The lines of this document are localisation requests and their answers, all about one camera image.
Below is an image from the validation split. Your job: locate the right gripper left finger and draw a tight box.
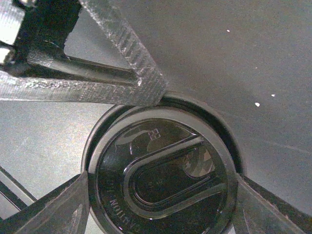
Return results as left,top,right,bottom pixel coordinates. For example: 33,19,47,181
0,171,90,234

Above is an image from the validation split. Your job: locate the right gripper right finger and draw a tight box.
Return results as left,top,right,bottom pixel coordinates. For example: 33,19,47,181
232,174,312,234

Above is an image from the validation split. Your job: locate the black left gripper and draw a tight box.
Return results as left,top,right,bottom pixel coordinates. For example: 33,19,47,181
0,0,167,106

